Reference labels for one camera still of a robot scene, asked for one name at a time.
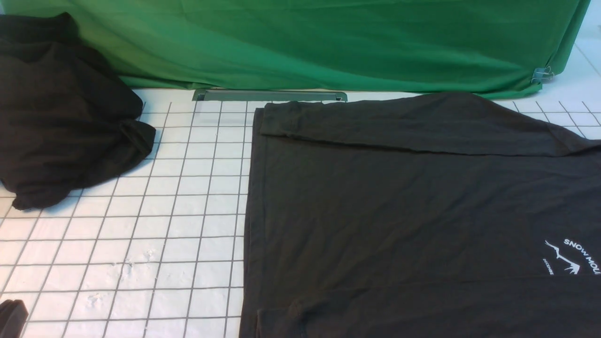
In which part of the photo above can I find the dark gray long-sleeve shirt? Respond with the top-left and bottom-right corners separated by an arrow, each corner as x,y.
239,92 -> 601,338

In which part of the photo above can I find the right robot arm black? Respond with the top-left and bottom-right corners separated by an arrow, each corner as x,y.
0,300 -> 29,338

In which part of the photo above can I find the gray metal bar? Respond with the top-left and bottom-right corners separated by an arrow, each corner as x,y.
193,88 -> 348,102

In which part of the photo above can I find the green backdrop cloth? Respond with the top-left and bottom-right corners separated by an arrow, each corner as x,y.
1,0 -> 590,99

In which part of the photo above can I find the black crumpled cloth pile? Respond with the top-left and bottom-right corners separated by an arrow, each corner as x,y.
0,13 -> 156,210

